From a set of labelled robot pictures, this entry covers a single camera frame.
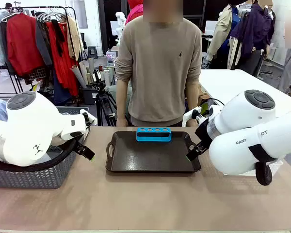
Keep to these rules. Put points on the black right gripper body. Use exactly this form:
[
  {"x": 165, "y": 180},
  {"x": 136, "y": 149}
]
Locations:
[{"x": 203, "y": 133}]

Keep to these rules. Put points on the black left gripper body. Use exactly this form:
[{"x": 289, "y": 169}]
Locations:
[{"x": 78, "y": 148}]

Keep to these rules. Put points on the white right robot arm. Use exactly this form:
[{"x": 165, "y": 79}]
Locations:
[{"x": 247, "y": 136}]

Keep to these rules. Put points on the person's left forearm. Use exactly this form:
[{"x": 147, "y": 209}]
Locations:
[{"x": 192, "y": 99}]

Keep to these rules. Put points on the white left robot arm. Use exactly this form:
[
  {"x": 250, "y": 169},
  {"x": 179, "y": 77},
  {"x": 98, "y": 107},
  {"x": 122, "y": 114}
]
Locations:
[{"x": 26, "y": 131}]

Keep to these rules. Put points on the person's right forearm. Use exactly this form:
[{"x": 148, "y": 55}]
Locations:
[{"x": 122, "y": 97}]

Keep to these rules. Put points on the person's left hand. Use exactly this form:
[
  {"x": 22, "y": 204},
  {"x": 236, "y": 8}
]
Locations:
[{"x": 192, "y": 122}]

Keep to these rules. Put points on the person's right hand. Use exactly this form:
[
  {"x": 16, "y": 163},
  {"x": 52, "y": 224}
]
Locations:
[{"x": 122, "y": 122}]

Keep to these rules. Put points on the small grey woven basket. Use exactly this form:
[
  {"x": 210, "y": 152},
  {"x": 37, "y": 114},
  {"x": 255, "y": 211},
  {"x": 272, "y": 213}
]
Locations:
[{"x": 70, "y": 110}]

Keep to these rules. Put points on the blue test tube rack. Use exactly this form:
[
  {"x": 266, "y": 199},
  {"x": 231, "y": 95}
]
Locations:
[{"x": 154, "y": 137}]

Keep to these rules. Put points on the dark brown plastic tray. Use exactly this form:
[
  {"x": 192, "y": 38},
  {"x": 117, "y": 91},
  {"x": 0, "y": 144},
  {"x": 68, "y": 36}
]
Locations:
[{"x": 148, "y": 155}]

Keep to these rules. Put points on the dark bin of paper rolls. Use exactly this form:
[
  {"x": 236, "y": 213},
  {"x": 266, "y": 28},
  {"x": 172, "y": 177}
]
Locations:
[{"x": 87, "y": 95}]

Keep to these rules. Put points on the white background table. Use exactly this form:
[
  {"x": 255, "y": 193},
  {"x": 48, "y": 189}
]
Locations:
[{"x": 223, "y": 82}]

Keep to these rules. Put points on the large grey woven basket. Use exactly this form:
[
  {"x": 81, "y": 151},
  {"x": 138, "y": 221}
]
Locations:
[{"x": 26, "y": 178}]

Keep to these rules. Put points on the person in beige sweater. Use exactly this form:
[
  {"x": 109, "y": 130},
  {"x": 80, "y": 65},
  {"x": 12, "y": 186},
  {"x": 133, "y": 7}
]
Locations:
[{"x": 157, "y": 72}]

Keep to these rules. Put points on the red hanging dress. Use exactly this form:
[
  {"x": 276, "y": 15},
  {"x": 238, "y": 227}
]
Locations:
[{"x": 63, "y": 60}]

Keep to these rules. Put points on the mannequin in beige coat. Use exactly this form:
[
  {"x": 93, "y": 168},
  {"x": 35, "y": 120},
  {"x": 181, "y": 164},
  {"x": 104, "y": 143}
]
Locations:
[{"x": 220, "y": 31}]

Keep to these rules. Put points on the dark grey hanging jacket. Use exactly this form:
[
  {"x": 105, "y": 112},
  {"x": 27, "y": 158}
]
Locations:
[{"x": 42, "y": 43}]

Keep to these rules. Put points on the beige hanging garment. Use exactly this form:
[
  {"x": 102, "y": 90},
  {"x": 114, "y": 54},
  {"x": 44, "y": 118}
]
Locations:
[{"x": 75, "y": 36}]

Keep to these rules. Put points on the mannequin in purple shirt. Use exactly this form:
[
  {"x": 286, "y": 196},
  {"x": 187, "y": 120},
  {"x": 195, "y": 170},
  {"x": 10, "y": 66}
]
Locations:
[{"x": 254, "y": 29}]

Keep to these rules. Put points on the red hanging jacket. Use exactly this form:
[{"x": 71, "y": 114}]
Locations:
[{"x": 21, "y": 43}]

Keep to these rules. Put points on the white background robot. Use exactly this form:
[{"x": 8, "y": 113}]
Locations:
[{"x": 120, "y": 21}]

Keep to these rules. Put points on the figure in red hood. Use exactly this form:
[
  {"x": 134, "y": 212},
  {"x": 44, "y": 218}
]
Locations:
[{"x": 135, "y": 12}]

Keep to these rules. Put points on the black metal clothes rack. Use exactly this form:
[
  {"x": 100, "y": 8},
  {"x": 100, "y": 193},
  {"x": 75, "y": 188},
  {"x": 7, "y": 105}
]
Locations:
[{"x": 38, "y": 8}]

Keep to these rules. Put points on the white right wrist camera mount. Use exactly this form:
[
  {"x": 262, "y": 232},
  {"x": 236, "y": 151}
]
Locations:
[{"x": 191, "y": 115}]

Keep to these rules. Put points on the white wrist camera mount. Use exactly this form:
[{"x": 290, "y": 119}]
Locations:
[
  {"x": 191, "y": 115},
  {"x": 87, "y": 116}
]

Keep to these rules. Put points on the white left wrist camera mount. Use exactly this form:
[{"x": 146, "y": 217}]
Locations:
[{"x": 87, "y": 116}]

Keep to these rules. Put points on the black tripod with camera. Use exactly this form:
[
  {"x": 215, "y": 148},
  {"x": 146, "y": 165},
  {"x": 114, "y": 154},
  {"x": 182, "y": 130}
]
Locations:
[{"x": 104, "y": 102}]

